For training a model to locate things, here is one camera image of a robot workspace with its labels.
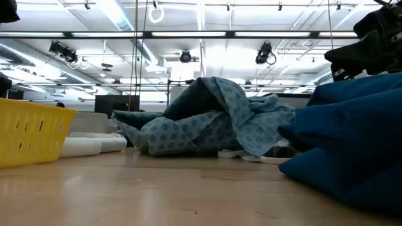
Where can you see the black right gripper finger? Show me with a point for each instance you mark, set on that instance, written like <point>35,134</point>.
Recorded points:
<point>348,73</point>
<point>358,51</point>

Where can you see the dark blue scrub garment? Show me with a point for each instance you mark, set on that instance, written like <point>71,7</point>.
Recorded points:
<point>351,132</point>

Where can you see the light blue patterned hospital gown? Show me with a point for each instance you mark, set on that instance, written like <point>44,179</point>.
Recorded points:
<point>220,125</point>

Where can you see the white gauze roll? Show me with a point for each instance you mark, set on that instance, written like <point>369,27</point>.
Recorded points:
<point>110,142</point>
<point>80,147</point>

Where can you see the yellow plastic basket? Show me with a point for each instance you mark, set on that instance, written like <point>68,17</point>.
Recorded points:
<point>31,132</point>

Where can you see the black overhead crossbar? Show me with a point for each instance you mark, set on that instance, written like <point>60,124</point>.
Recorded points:
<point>188,34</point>

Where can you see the black monitor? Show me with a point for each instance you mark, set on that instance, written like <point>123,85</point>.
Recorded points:
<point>116,105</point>

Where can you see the black track light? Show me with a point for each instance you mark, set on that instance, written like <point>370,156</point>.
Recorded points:
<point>64,52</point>

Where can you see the person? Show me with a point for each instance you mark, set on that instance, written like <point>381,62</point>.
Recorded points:
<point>60,105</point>

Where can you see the black hanging camera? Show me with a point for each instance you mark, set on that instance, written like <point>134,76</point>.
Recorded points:
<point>264,54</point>
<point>185,56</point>

